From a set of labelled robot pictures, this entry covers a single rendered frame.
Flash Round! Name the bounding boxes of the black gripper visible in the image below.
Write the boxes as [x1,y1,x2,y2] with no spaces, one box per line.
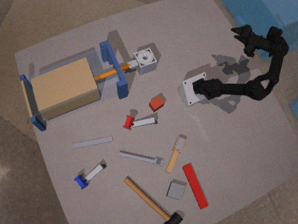
[231,25,264,50]

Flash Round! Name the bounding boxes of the grey flat bar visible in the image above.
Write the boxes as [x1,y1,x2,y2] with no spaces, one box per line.
[73,137,113,149]

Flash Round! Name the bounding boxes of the red flat bar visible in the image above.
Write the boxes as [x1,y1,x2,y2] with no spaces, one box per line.
[183,164,208,209]

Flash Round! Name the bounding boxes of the wooden-handled black mallet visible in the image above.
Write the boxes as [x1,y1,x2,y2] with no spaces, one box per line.
[124,177,183,224]

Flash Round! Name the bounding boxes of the winch handle with blue knob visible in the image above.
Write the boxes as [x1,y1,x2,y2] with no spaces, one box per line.
[74,164,106,190]

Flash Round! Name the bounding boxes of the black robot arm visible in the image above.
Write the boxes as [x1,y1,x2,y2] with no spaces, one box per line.
[192,26,289,101]

